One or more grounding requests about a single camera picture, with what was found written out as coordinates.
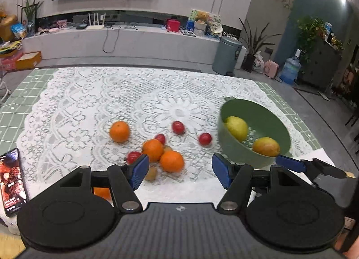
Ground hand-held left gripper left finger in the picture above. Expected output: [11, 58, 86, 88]
[60, 155, 150, 213]

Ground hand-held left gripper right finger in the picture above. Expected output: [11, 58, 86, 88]
[212, 153, 310, 215]

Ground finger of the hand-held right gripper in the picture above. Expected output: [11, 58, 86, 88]
[276, 155, 348, 181]

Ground orange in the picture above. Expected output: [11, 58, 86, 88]
[109, 121, 131, 143]
[160, 151, 185, 173]
[142, 139, 164, 163]
[93, 188, 112, 201]

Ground green plastic bowl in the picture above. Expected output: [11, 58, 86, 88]
[217, 97, 292, 169]

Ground orange yellow mango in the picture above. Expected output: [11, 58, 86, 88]
[252, 137, 281, 157]

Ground green-yellow mango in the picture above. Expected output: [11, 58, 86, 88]
[225, 116, 249, 142]

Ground white lace tablecloth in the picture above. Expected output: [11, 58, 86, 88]
[0, 67, 328, 164]
[6, 66, 315, 234]

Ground blue water jug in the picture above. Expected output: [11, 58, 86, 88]
[280, 49, 302, 85]

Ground pink fan heater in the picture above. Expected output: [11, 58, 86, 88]
[263, 60, 281, 78]

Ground white plastic bag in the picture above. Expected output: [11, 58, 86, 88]
[253, 51, 265, 73]

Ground grey drawer cabinet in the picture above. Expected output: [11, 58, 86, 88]
[301, 38, 344, 92]

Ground long-leaf plant in black pot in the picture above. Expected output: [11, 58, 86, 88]
[238, 18, 282, 73]

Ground grey pedal trash can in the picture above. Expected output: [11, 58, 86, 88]
[212, 36, 243, 76]

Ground white marble tv console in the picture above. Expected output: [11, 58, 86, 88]
[21, 9, 247, 70]

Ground black smartphone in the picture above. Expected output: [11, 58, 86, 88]
[0, 148, 29, 217]

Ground group of small bottles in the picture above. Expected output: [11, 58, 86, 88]
[325, 22, 344, 49]

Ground green ivy plant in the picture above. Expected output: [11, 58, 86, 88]
[297, 16, 327, 60]

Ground red box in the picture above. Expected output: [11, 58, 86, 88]
[167, 19, 181, 33]

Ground white router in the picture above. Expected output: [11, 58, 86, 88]
[85, 12, 106, 29]

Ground orange cardboard box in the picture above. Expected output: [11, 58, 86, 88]
[15, 51, 42, 70]

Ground pink box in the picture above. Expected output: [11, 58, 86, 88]
[0, 53, 24, 71]

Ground stack of colourful booklets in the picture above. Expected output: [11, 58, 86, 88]
[0, 40, 23, 54]

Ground blue snack bag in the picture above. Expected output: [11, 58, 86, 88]
[11, 22, 27, 39]

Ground green plant in glass vase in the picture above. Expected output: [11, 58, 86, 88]
[17, 0, 48, 36]

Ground black cable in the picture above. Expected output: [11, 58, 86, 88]
[102, 26, 120, 53]

